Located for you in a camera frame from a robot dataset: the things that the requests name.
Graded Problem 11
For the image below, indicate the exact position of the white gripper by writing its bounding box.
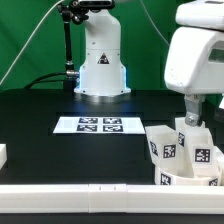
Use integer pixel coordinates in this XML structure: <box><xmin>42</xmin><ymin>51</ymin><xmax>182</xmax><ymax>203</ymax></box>
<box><xmin>164</xmin><ymin>0</ymin><xmax>224</xmax><ymax>127</ymax></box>

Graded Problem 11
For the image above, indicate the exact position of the white round stool seat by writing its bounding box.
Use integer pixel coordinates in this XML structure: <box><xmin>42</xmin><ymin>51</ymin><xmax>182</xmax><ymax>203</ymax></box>
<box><xmin>154</xmin><ymin>166</ymin><xmax>222</xmax><ymax>186</ymax></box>

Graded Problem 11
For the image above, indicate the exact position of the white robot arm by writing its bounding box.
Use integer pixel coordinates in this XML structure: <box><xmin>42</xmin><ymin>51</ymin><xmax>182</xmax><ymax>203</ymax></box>
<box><xmin>72</xmin><ymin>0</ymin><xmax>224</xmax><ymax>126</ymax></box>

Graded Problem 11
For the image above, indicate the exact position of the white marker sheet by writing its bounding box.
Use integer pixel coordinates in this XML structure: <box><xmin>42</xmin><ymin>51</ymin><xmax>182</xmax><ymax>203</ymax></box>
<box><xmin>54</xmin><ymin>116</ymin><xmax>145</xmax><ymax>134</ymax></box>

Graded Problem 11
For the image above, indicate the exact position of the white front rail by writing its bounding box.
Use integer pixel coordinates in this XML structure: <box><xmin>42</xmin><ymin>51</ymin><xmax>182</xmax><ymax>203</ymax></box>
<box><xmin>0</xmin><ymin>184</ymin><xmax>224</xmax><ymax>214</ymax></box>

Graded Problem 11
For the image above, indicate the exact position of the black camera on mount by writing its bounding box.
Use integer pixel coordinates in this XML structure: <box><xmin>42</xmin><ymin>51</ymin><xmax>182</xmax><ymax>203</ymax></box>
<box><xmin>78</xmin><ymin>0</ymin><xmax>115</xmax><ymax>9</ymax></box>

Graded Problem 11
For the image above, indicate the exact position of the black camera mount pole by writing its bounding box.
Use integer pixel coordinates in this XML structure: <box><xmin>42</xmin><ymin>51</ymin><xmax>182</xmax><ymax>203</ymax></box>
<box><xmin>58</xmin><ymin>0</ymin><xmax>88</xmax><ymax>92</ymax></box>

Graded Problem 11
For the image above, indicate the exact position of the black cable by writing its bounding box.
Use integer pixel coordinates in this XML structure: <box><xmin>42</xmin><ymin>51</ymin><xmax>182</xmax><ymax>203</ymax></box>
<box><xmin>23</xmin><ymin>72</ymin><xmax>79</xmax><ymax>90</ymax></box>

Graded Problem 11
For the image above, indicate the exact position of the white cable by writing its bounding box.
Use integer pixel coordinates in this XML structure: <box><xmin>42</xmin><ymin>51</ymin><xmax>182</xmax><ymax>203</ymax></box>
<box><xmin>0</xmin><ymin>0</ymin><xmax>66</xmax><ymax>86</ymax></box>

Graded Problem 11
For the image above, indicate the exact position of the white left rail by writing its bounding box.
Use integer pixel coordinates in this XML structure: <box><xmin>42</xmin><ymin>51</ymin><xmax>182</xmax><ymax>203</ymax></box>
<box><xmin>0</xmin><ymin>144</ymin><xmax>7</xmax><ymax>170</ymax></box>

